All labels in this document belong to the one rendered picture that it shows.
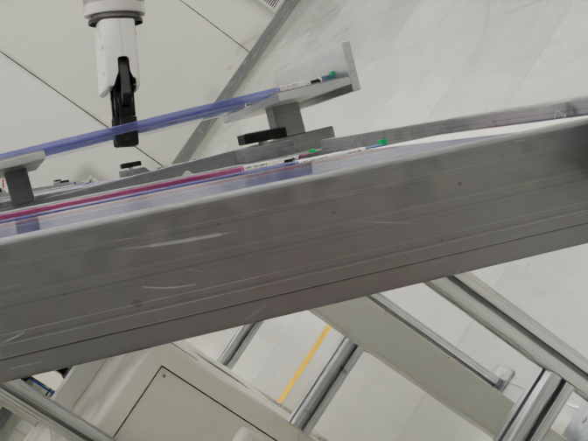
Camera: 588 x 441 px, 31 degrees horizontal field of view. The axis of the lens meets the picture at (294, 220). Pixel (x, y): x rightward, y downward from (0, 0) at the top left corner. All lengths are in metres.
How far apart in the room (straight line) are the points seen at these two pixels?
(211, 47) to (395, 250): 8.30
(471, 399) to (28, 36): 7.31
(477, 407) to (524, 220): 1.09
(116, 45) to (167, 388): 0.77
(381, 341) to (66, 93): 7.20
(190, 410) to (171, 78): 6.83
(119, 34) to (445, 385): 0.69
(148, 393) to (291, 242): 1.50
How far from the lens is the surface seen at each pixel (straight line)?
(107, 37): 1.44
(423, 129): 0.91
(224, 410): 2.01
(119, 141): 1.46
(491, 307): 1.32
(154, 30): 8.73
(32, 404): 1.93
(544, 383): 1.36
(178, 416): 1.99
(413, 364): 1.56
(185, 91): 8.71
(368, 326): 1.53
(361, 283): 0.50
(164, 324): 0.48
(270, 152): 1.19
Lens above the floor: 0.98
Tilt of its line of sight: 13 degrees down
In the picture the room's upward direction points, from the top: 54 degrees counter-clockwise
